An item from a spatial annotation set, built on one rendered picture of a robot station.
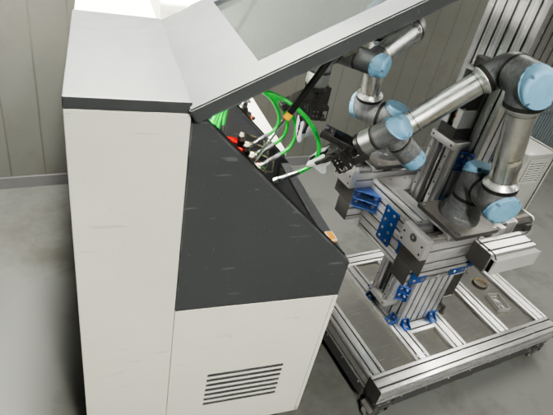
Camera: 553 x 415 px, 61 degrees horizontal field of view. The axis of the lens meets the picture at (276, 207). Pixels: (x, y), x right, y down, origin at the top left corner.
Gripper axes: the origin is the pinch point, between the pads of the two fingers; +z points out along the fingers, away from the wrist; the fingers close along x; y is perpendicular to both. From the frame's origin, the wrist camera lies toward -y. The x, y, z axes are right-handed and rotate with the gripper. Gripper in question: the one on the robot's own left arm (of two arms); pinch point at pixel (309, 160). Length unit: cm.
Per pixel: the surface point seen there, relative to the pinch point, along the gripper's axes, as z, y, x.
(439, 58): 33, 96, 290
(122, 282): 37, -16, -58
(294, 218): -1.2, 3.5, -25.7
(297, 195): 25.8, 18.9, 14.4
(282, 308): 25, 33, -32
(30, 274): 180, -13, -18
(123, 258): 30, -21, -56
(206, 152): -3.3, -30.8, -37.1
